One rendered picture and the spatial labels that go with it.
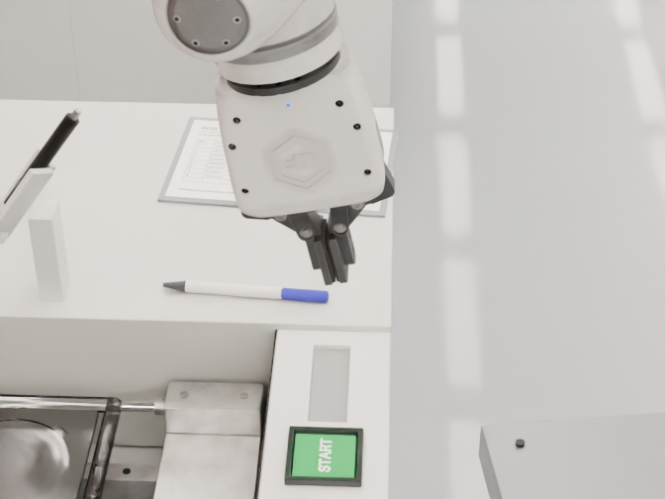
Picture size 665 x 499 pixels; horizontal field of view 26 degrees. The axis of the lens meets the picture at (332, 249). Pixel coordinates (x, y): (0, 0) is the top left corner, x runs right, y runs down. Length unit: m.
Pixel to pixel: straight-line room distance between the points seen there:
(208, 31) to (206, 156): 0.60
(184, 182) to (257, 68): 0.48
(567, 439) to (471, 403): 1.31
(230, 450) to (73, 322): 0.17
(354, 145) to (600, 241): 2.06
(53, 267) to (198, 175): 0.22
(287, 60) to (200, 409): 0.40
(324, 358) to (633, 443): 0.28
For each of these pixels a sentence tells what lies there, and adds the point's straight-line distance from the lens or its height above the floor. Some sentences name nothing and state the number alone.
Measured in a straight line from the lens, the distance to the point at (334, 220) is 0.98.
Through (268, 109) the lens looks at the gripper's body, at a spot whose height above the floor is 1.24.
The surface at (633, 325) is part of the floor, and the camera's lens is 2.76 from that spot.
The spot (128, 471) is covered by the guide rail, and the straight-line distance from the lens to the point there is 1.23.
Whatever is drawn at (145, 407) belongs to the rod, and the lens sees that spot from 1.22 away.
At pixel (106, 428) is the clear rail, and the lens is 1.19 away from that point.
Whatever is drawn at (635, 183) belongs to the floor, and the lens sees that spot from 3.16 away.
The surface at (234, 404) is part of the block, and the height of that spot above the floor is 0.91.
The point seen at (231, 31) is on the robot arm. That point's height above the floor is 1.35.
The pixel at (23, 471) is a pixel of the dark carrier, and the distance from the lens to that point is 1.18.
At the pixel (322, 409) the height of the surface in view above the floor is 0.96.
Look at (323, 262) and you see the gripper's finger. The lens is 1.00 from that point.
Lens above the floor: 1.71
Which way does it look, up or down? 36 degrees down
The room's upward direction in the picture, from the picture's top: straight up
